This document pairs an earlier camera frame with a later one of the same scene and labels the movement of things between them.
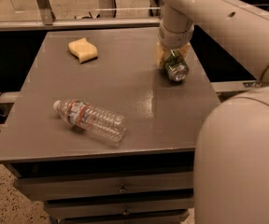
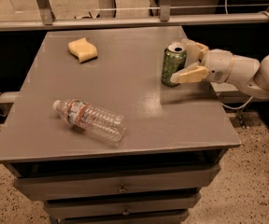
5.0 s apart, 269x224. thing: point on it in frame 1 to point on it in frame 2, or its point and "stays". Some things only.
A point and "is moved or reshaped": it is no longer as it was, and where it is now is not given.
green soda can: [176, 65] is moved or reshaped
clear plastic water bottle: [106, 125] stays
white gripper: [176, 38] to [218, 65]
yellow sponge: [83, 50] stays
